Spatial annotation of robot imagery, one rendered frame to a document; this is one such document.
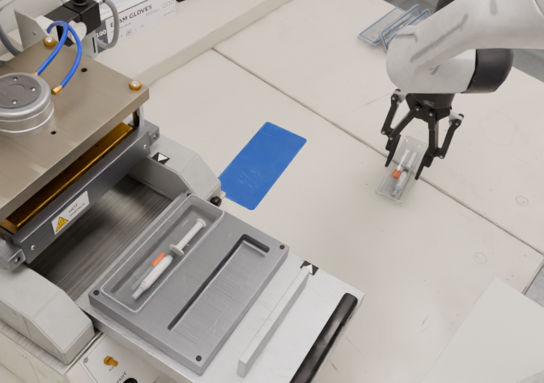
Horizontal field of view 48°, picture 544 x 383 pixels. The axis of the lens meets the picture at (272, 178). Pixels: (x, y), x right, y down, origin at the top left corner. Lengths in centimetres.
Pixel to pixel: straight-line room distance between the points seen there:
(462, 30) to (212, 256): 42
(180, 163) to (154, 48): 58
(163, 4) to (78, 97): 69
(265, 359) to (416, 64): 45
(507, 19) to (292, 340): 45
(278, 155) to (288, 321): 54
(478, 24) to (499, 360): 55
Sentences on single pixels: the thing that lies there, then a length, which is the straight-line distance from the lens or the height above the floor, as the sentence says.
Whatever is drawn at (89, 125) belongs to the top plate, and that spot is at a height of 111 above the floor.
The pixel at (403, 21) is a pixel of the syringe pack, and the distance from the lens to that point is 163.
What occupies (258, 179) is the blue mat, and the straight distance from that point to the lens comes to 121.
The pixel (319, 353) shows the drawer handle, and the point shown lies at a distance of 73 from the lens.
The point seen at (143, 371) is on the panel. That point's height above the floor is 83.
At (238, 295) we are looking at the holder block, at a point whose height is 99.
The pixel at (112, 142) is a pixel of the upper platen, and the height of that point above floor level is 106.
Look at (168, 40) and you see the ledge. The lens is 145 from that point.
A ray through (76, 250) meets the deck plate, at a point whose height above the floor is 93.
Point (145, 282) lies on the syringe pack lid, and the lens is 77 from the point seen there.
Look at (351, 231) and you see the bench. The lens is 116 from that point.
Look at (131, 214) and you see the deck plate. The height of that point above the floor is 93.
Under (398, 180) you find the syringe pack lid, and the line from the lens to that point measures 124.
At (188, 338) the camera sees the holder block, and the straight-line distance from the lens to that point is 76.
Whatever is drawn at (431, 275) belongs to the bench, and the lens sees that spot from 115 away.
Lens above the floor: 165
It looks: 48 degrees down
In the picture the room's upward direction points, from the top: 9 degrees clockwise
